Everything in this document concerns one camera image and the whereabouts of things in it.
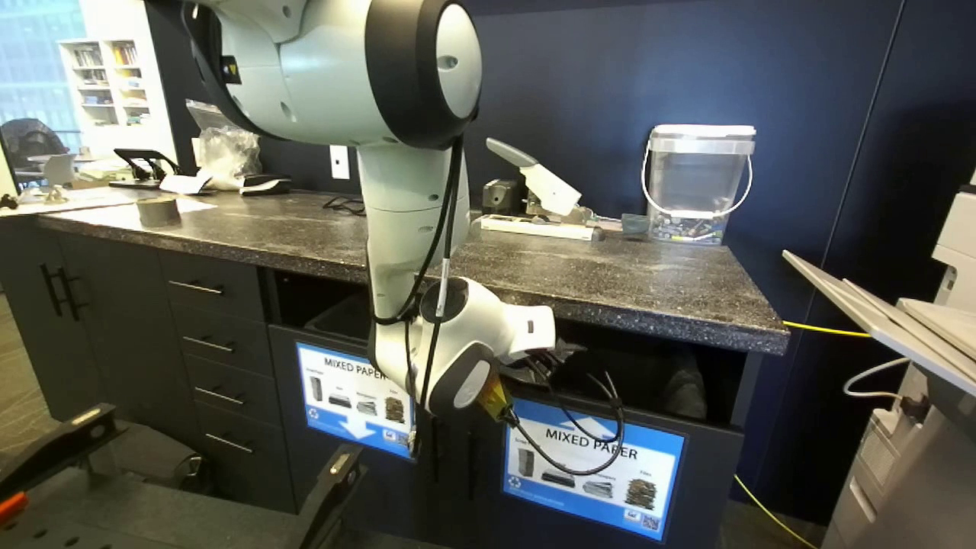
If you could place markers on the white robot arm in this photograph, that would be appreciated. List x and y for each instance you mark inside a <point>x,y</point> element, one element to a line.
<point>325,63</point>

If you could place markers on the dark bin door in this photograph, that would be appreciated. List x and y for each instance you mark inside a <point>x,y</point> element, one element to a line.
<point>400,505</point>
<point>713,476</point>

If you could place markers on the small dark grey device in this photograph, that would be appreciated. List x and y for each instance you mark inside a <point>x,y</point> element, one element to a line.
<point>499,197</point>

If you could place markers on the small grey box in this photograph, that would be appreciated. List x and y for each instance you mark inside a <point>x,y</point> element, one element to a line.
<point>637,224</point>

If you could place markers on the blue sign, arrow under text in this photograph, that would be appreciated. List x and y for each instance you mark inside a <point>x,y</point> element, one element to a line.
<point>337,397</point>

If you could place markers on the clear plastic bucket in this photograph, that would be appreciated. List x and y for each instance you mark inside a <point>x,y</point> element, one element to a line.
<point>704,183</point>

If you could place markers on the black and white flat object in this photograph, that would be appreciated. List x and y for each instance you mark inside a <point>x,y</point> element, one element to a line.
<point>263,183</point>

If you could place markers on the blue sign, arrow over text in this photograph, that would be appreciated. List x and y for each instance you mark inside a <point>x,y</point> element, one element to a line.
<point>611,488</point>

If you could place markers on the clear plastic zip bag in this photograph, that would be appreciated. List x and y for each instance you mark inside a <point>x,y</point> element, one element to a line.
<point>230,158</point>

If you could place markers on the white paper stack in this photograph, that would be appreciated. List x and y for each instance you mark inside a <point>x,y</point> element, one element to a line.
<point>184,183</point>

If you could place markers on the black desk stand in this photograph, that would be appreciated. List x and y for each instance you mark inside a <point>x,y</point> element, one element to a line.
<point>147,162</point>

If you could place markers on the dark cabinet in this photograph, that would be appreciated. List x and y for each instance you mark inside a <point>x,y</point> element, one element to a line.
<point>124,336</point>

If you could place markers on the large flat white sheet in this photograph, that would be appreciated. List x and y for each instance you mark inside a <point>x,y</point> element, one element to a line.
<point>92,198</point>

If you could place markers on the white cubby shelf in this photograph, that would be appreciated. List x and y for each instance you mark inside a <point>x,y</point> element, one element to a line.
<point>107,81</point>

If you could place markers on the large white printer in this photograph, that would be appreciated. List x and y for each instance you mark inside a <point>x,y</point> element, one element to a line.
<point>917,406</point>

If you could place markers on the black domed object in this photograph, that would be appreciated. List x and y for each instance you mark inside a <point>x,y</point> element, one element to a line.
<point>31,146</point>

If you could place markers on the gold wrist camera bar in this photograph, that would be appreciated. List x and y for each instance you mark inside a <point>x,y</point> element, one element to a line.
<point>495,397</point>

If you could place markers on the small white wall plate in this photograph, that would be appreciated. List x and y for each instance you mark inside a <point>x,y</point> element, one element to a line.
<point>339,162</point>

